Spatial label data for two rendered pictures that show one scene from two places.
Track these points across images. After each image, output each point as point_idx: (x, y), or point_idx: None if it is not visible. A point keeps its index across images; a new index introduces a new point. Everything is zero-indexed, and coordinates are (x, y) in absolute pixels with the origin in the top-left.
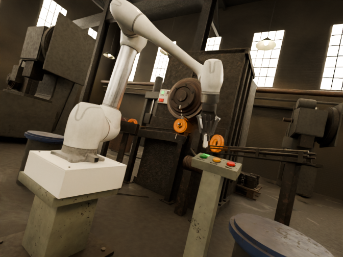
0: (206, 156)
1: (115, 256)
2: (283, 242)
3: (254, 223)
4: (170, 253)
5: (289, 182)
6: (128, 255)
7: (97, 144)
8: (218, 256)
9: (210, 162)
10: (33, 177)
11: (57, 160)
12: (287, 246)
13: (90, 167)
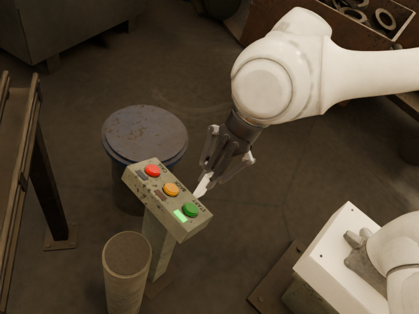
0: (184, 204)
1: (243, 297)
2: (156, 123)
3: (158, 146)
4: (166, 308)
5: (42, 138)
6: (227, 299)
7: (371, 244)
8: (77, 306)
9: (185, 190)
10: None
11: (375, 230)
12: (158, 121)
13: (338, 218)
